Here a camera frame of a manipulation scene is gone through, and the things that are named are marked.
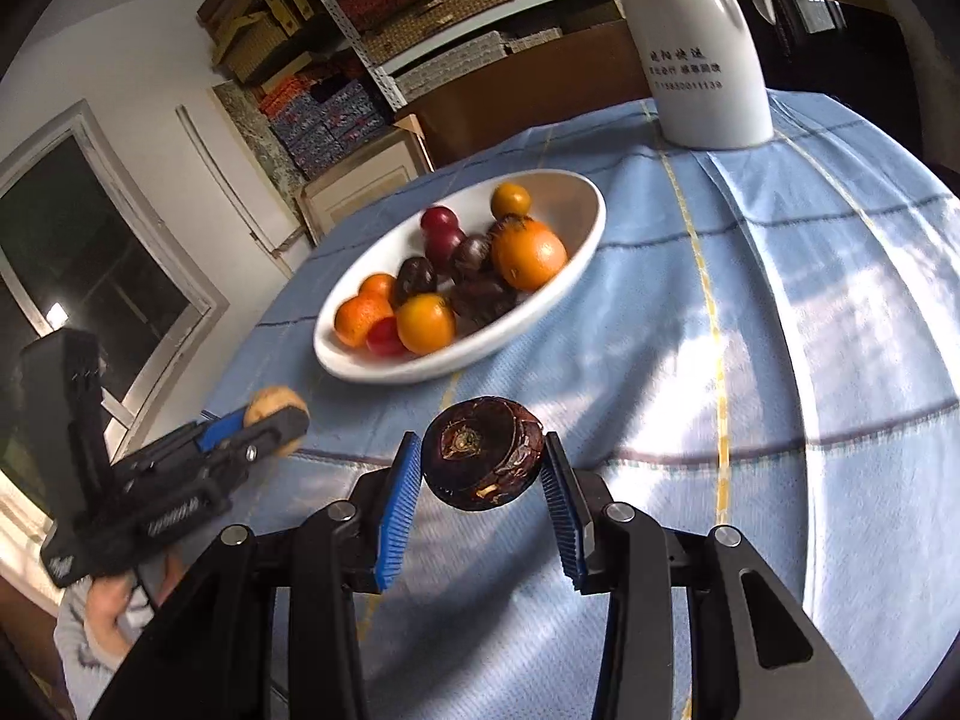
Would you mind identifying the small orange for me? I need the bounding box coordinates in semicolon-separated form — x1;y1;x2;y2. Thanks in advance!
490;182;533;221

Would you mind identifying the large orange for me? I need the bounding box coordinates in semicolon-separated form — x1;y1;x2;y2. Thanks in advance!
491;219;569;292

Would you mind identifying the white oval plate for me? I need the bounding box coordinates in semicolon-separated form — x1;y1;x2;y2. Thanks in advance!
313;169;607;383

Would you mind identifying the stack of white boxes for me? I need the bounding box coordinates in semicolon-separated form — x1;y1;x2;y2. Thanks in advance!
394;30;563;102

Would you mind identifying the tan walnut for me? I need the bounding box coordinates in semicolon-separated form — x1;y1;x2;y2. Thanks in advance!
246;386;311;458

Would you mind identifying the woven straw box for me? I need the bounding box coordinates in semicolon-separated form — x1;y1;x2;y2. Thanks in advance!
358;0;518;65

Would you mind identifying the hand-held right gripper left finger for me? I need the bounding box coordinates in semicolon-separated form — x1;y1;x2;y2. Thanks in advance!
90;431;425;720

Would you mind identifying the white framed window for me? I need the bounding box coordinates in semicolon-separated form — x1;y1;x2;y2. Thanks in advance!
0;100;230;466

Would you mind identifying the person's left hand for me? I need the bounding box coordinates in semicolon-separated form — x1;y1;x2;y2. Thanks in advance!
84;551;188;665

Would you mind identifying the stack of blue patterned boxes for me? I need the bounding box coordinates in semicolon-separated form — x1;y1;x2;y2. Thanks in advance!
266;79;391;177

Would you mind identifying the white leaning strip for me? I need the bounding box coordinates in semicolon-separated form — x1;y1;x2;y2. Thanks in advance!
176;105;297;256

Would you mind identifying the marble slab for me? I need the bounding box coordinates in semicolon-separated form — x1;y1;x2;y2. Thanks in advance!
212;82;308;188

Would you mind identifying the pile of yellow cardboard boxes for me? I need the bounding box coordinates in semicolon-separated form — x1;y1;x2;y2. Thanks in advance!
196;0;353;83

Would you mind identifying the stack of orange boxes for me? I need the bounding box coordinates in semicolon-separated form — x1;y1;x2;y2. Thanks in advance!
259;73;316;117

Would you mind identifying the pale wooden picture frame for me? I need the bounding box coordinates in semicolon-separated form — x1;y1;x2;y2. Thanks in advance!
295;131;436;245

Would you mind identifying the big dark water chestnut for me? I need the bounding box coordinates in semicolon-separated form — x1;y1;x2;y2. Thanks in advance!
420;396;545;511

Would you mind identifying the brown board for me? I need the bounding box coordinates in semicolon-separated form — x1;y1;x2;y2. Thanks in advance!
394;19;653;166

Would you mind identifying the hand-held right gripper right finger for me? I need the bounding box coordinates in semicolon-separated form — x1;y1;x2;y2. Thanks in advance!
541;431;875;720

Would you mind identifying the person's left forearm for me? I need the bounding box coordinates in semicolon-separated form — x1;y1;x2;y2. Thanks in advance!
52;592;132;720

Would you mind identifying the metal shelf rack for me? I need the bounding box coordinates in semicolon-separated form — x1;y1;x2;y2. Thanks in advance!
277;0;878;113

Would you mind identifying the white thermos jug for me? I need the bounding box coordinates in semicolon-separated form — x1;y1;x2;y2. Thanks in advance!
607;0;775;149

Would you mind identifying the blue checked tablecloth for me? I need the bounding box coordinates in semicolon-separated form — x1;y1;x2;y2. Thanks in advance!
202;94;960;720

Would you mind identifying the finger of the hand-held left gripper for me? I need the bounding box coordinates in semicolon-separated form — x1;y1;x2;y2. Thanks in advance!
199;409;310;467
150;405;260;460

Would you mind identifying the small red fruit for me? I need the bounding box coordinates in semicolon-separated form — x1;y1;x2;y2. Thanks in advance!
365;316;406;357

